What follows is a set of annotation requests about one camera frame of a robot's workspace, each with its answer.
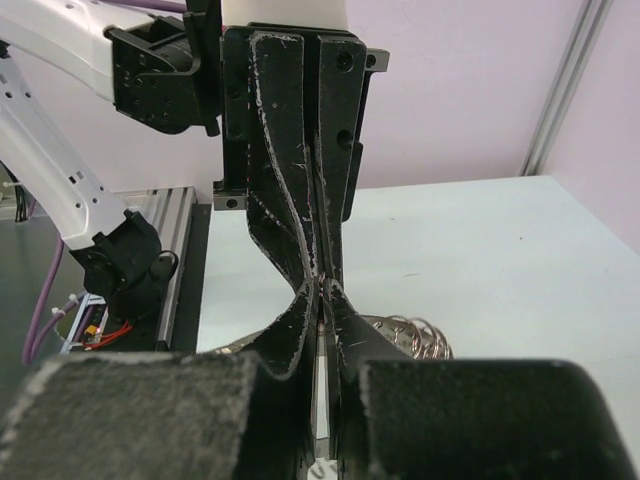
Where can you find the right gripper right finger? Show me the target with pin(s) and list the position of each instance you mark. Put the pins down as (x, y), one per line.
(395, 417)

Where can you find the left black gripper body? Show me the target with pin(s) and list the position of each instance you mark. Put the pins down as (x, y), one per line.
(238, 113)

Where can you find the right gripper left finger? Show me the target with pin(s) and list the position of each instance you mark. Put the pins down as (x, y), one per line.
(245, 415)

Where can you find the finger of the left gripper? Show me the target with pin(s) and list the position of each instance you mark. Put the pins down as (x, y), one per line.
(340, 79)
(278, 214)

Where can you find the metal disc with keyrings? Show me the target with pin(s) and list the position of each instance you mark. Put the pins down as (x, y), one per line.
(414, 337)

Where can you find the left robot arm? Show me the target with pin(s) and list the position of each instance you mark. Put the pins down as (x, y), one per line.
(161, 67)

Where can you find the aluminium front rail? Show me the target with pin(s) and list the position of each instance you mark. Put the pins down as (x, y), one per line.
(169, 211)

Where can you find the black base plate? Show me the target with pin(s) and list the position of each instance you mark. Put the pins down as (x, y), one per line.
(189, 302)

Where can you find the right aluminium frame post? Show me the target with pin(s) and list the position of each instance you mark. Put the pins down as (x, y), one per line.
(574, 60)

